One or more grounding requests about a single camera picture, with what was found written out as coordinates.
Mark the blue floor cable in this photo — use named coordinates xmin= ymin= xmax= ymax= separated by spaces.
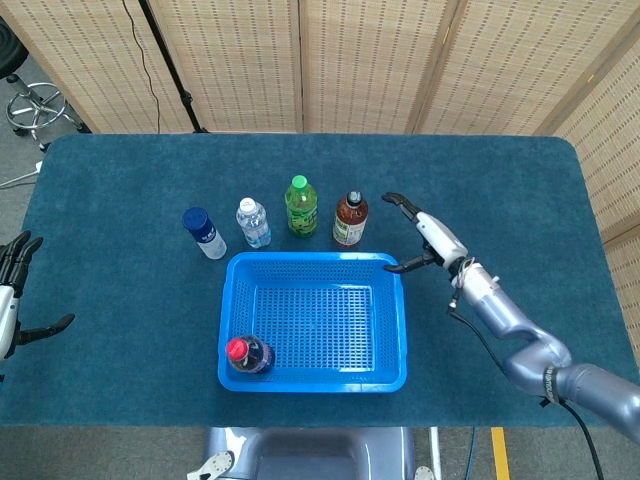
xmin=462 ymin=427 xmax=476 ymax=480

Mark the grey-blue robot torso base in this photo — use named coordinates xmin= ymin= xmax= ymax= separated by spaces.
xmin=185 ymin=427 xmax=441 ymax=480

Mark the clear water bottle white cap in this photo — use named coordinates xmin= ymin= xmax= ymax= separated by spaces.
xmin=235 ymin=197 xmax=273 ymax=250

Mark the teal carpet table mat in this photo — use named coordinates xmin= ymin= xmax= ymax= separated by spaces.
xmin=0 ymin=132 xmax=635 ymax=430

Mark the blue perforated plastic basket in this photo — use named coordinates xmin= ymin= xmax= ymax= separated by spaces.
xmin=217 ymin=250 xmax=408 ymax=394

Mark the white bottle dark blue cap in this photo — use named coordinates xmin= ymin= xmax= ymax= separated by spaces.
xmin=181 ymin=207 xmax=228 ymax=260

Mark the thin black hanging cable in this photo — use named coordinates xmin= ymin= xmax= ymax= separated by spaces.
xmin=121 ymin=0 xmax=162 ymax=134

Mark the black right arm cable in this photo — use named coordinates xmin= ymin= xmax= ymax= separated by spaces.
xmin=447 ymin=299 xmax=607 ymax=480

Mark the yellow floor tape strip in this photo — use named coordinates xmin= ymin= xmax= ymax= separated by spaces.
xmin=490 ymin=427 xmax=511 ymax=480

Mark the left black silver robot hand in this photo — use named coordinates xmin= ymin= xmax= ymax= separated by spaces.
xmin=0 ymin=230 xmax=76 ymax=361

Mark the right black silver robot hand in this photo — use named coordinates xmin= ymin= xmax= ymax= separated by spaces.
xmin=381 ymin=192 xmax=470 ymax=275

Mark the white floor cable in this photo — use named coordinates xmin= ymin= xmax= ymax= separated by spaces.
xmin=0 ymin=160 xmax=45 ymax=189

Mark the black stool chrome base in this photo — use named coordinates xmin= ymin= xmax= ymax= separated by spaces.
xmin=0 ymin=17 xmax=92 ymax=153

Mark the green soda bottle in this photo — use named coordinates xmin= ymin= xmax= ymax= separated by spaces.
xmin=284 ymin=174 xmax=319 ymax=239

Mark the cola bottle red cap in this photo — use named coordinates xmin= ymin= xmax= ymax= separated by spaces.
xmin=225 ymin=333 xmax=277 ymax=376

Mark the brown tea bottle black cap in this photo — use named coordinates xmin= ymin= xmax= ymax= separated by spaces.
xmin=332 ymin=190 xmax=370 ymax=250

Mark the black tripod stand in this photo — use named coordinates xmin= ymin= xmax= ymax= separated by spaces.
xmin=137 ymin=0 xmax=210 ymax=134

